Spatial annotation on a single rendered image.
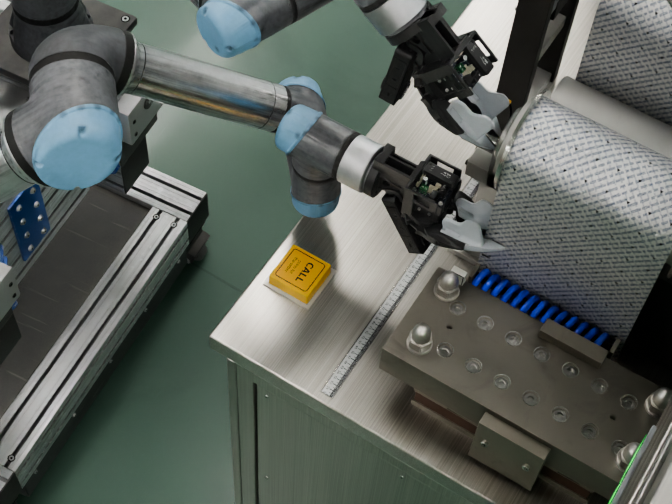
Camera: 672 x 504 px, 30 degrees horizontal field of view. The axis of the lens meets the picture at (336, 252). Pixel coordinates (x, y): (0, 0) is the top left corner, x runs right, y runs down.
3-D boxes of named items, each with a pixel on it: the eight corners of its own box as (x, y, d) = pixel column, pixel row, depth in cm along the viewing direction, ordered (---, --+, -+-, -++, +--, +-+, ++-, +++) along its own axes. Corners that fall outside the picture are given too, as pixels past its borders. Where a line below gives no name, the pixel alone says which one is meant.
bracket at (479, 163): (459, 227, 200) (488, 106, 174) (494, 246, 198) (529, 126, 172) (444, 249, 198) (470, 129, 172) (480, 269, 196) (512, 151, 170)
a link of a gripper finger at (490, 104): (523, 133, 164) (480, 83, 161) (492, 142, 169) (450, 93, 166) (533, 117, 166) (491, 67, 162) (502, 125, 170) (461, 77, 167)
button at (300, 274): (293, 251, 196) (293, 243, 194) (331, 272, 194) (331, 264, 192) (268, 283, 193) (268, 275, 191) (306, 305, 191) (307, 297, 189)
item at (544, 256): (478, 263, 182) (498, 189, 166) (624, 341, 176) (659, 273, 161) (476, 265, 182) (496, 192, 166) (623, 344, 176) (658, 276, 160)
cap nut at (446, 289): (441, 275, 180) (445, 258, 176) (463, 287, 179) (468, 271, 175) (429, 293, 178) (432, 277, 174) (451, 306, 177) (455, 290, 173)
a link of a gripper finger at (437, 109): (458, 140, 163) (419, 87, 161) (450, 142, 165) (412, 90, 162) (476, 118, 166) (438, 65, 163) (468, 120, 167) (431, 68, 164)
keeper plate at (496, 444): (474, 444, 179) (485, 411, 170) (536, 480, 176) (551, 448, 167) (465, 457, 178) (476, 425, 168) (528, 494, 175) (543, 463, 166)
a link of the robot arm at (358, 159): (335, 191, 181) (364, 153, 185) (362, 205, 180) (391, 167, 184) (337, 160, 175) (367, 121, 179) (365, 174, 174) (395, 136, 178)
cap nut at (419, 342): (414, 327, 175) (417, 311, 171) (437, 340, 174) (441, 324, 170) (401, 346, 173) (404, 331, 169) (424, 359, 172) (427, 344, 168)
